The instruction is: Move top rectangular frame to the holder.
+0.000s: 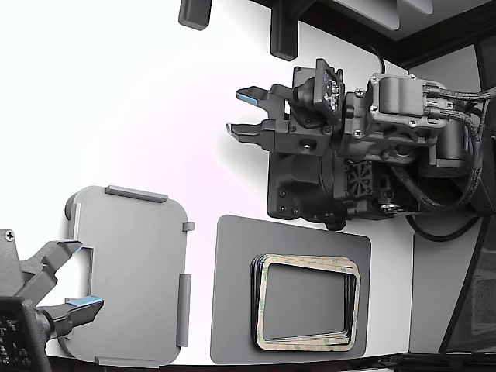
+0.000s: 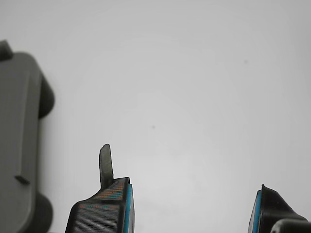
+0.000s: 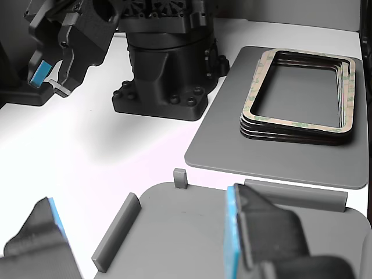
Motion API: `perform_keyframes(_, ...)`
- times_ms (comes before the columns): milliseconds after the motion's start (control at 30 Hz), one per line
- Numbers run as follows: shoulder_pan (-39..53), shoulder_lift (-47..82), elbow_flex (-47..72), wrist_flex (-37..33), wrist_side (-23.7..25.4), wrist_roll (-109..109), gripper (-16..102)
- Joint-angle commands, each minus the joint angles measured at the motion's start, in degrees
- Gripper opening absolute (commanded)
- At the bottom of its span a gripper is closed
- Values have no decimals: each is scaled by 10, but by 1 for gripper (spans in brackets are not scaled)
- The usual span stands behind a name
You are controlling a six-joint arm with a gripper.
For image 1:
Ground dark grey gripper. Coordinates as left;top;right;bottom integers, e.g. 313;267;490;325
0;228;106;339

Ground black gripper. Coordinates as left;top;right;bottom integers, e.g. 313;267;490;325
225;66;346;157

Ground beige rectangular adhesive frame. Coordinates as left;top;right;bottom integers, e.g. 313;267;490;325
251;256;360;350
253;258;362;353
250;253;358;348

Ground grey panel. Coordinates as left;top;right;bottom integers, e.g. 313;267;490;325
332;0;402;32

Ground dark grey textured mat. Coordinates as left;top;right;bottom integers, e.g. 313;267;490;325
208;214;372;365

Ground black mesh side panel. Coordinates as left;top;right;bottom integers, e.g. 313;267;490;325
441;216;496;353

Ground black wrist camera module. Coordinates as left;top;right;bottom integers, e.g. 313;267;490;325
292;57;346;127

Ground black camera mount with board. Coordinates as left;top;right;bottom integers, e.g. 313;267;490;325
0;296;55;372

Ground grey plastic frame holder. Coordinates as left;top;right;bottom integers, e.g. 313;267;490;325
64;184;196;369

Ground black clamp bracket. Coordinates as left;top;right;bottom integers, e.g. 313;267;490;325
270;0;300;61

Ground thin black cable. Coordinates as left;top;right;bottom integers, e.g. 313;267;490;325
363;43;388;75

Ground dark grey clamp bracket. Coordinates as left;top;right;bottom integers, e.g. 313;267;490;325
177;0;213;31

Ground black enclosure frame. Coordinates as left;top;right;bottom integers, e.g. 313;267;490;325
250;0;496;69

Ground black braided cable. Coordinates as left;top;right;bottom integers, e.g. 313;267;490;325
389;108;489;214
424;87;496;102

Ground smooth black cable loop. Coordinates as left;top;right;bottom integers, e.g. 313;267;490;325
405;213;484;243

